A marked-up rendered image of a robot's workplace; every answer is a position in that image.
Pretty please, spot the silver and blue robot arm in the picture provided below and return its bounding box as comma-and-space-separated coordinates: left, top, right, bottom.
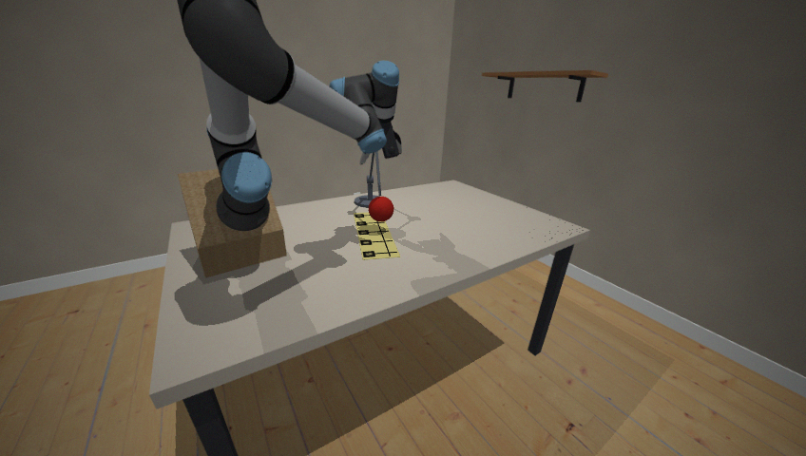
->
178, 0, 399, 231

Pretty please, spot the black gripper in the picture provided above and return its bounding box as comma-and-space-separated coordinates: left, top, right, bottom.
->
360, 115, 402, 164

